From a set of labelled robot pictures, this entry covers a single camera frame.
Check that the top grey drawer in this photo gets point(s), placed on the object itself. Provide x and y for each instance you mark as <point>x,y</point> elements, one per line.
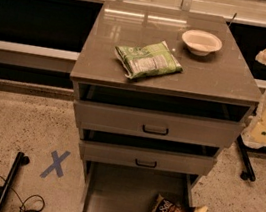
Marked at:
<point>155,124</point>

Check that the grey drawer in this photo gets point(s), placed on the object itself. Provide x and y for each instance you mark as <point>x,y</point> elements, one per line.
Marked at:
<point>155,124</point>
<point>146,158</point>
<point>114,188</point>

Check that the grey drawer cabinet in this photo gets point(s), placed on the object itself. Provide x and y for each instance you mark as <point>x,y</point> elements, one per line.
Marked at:
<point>219,86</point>

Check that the green chip bag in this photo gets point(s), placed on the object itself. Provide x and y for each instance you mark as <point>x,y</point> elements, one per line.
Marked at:
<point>151,60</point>

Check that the middle grey drawer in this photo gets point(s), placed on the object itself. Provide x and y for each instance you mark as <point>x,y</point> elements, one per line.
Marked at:
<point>146,158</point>

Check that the bottom grey drawer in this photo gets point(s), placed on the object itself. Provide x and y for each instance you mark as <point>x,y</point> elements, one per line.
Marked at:
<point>114,188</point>

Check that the black stand leg right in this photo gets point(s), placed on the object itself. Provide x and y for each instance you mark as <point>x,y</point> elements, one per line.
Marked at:
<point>248,172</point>

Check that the white paper bowl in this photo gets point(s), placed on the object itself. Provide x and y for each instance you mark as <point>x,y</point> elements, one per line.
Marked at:
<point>201,43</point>

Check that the blue tape cross mark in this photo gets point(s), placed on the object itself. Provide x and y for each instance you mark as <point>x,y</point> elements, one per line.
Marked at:
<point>57,160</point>

